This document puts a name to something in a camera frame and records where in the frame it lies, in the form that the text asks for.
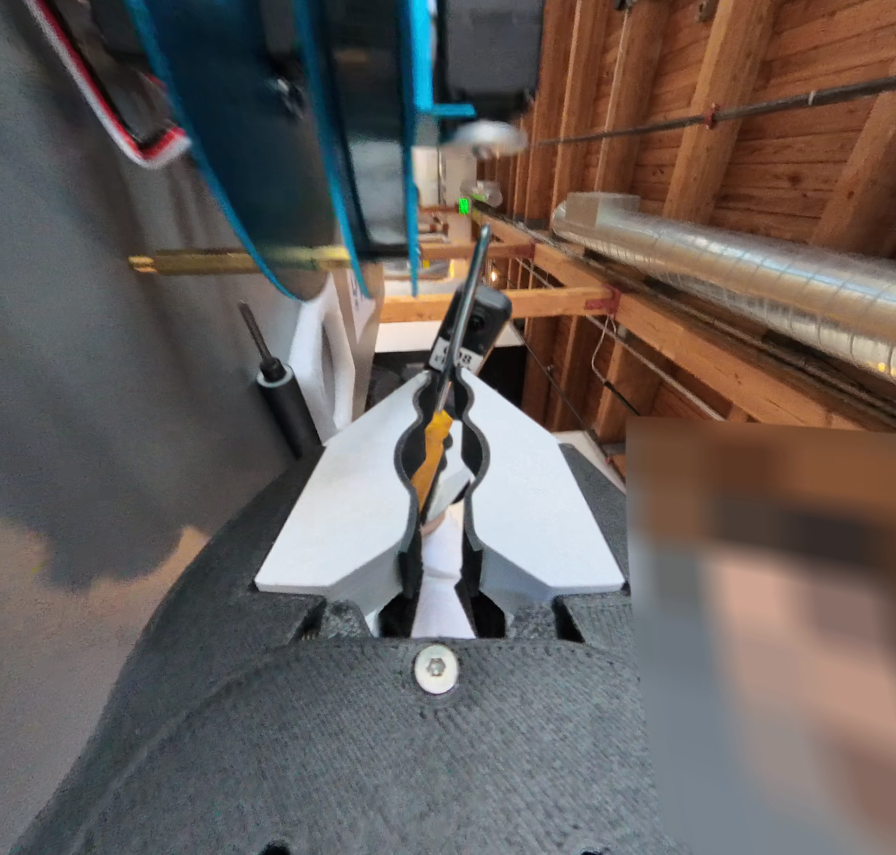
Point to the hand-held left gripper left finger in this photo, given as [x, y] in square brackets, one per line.
[336, 519]

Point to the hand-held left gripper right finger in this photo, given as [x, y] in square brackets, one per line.
[546, 519]

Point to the white foam block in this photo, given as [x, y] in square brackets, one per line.
[315, 365]

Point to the blue robot arm base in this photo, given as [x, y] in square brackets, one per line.
[231, 99]

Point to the black screwdriver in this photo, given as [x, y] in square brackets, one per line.
[287, 407]

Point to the person's white shirt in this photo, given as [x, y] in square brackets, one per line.
[441, 589]

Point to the black ceiling pipe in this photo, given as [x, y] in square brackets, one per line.
[770, 105]

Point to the silver ventilation duct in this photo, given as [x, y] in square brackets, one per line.
[735, 274]

